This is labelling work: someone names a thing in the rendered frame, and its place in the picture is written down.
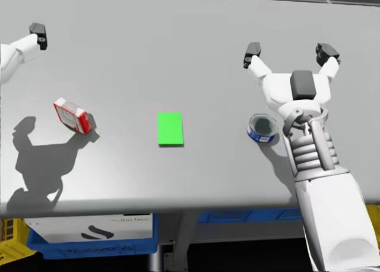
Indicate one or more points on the blue box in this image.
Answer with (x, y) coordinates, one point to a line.
(98, 249)
(246, 217)

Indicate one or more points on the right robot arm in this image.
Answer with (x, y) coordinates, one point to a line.
(329, 200)

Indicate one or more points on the red and white carton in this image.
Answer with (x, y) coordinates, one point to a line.
(72, 116)

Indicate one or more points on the white box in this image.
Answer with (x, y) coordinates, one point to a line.
(98, 229)

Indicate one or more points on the green pad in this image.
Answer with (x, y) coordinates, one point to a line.
(170, 129)

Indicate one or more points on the yellow box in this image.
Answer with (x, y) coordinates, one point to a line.
(13, 248)

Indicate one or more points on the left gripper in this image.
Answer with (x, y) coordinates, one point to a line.
(7, 62)

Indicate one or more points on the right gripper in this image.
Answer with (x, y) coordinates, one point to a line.
(279, 88)

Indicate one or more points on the blue flat can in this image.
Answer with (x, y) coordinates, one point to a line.
(262, 129)

